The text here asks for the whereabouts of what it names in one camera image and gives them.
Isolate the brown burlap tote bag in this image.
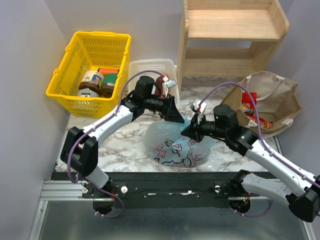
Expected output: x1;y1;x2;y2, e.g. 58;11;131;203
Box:
221;71;302;138

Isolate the white small cup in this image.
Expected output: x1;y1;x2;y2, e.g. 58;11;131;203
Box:
77;88;91;98

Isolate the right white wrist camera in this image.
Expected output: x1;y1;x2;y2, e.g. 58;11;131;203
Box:
190;99;207;124

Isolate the green brown-lid jar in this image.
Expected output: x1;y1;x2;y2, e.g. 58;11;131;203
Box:
100;73;118;98

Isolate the white brown-lid jar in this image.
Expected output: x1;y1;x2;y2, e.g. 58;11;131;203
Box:
78;70;104;98

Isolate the red assorted candy bag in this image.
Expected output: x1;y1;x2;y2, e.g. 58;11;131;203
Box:
248;115;273;129

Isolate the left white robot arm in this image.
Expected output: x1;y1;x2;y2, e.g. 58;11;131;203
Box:
60;75;184;191

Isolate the wooden shelf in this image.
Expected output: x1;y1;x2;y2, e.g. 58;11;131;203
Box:
177;0;290;85

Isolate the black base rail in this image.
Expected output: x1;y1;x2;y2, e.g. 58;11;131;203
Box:
41;171;278;210

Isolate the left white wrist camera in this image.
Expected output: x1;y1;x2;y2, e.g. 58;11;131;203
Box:
162;76;177;91

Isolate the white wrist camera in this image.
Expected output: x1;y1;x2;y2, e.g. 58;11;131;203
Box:
190;99;207;124
162;76;177;91

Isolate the yellow plastic shopping basket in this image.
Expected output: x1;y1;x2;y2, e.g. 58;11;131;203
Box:
45;31;132;118

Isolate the white plastic tray basket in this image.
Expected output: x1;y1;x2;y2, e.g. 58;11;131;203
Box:
127;58;178;92

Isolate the light blue plastic bag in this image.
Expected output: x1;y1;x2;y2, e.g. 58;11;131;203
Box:
143;116;216;168

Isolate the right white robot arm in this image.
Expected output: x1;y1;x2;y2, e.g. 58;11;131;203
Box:
181;102;320;223

